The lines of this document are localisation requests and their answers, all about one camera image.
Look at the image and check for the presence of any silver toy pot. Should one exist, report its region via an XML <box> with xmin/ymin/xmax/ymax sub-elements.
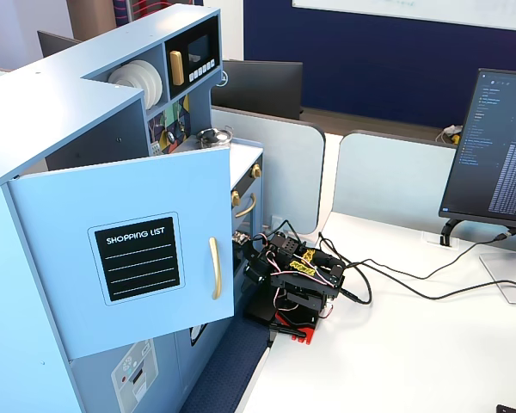
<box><xmin>196</xmin><ymin>126</ymin><xmax>235</xmax><ymax>149</ymax></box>

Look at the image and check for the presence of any white plate stack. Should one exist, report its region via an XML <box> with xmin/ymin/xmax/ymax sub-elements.
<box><xmin>107</xmin><ymin>59</ymin><xmax>163</xmax><ymax>108</ymax></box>

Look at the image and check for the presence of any black monitor back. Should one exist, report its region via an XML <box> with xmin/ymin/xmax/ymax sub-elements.
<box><xmin>210</xmin><ymin>59</ymin><xmax>304</xmax><ymax>122</ymax></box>

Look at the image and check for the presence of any blue toy kitchen body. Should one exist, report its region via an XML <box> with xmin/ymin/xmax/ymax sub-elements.
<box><xmin>0</xmin><ymin>3</ymin><xmax>265</xmax><ymax>413</ymax></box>

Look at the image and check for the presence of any long black cable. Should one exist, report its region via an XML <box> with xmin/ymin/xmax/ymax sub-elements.
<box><xmin>317</xmin><ymin>231</ymin><xmax>516</xmax><ymax>305</ymax></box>

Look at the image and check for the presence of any yellow white desk clutter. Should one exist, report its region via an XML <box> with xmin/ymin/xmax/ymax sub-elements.
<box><xmin>434</xmin><ymin>124</ymin><xmax>464</xmax><ymax>145</ymax></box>

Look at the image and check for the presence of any black toy microwave door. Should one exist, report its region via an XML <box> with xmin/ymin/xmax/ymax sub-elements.
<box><xmin>164</xmin><ymin>15</ymin><xmax>220</xmax><ymax>101</ymax></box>

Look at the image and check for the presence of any grey desk divider panel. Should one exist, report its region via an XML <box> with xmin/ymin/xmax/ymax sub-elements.
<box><xmin>331</xmin><ymin>130</ymin><xmax>458</xmax><ymax>225</ymax></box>
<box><xmin>210</xmin><ymin>104</ymin><xmax>327</xmax><ymax>236</ymax></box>

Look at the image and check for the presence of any gold oven door handle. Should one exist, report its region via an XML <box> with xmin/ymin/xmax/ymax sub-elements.
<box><xmin>234</xmin><ymin>193</ymin><xmax>257</xmax><ymax>219</ymax></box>

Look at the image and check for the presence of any monitor showing code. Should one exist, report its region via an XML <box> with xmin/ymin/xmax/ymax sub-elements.
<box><xmin>438</xmin><ymin>67</ymin><xmax>516</xmax><ymax>230</ymax></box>

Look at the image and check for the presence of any blue cabinet door shopping list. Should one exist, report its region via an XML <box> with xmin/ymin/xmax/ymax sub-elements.
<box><xmin>6</xmin><ymin>145</ymin><xmax>236</xmax><ymax>361</ymax></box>

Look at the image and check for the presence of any gold microwave handle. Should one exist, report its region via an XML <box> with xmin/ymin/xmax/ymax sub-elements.
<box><xmin>169</xmin><ymin>50</ymin><xmax>185</xmax><ymax>86</ymax></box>

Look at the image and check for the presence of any gold cabinet door handle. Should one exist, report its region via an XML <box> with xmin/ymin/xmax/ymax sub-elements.
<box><xmin>208</xmin><ymin>237</ymin><xmax>223</xmax><ymax>301</ymax></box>

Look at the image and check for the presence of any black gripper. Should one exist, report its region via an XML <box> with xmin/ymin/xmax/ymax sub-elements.
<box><xmin>242</xmin><ymin>248</ymin><xmax>278</xmax><ymax>325</ymax></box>

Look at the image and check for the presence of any black cable with plug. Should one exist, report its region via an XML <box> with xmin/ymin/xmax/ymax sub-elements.
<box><xmin>352</xmin><ymin>230</ymin><xmax>513</xmax><ymax>280</ymax></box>

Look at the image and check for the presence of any whiteboard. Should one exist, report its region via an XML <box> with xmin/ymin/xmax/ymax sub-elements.
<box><xmin>291</xmin><ymin>0</ymin><xmax>516</xmax><ymax>34</ymax></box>

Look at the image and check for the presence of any silver monitor stand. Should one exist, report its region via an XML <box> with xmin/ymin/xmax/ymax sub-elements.
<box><xmin>478</xmin><ymin>227</ymin><xmax>516</xmax><ymax>305</ymax></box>

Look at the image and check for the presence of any dark monitor back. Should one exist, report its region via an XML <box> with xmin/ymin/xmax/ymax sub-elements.
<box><xmin>36</xmin><ymin>29</ymin><xmax>83</xmax><ymax>59</ymax></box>

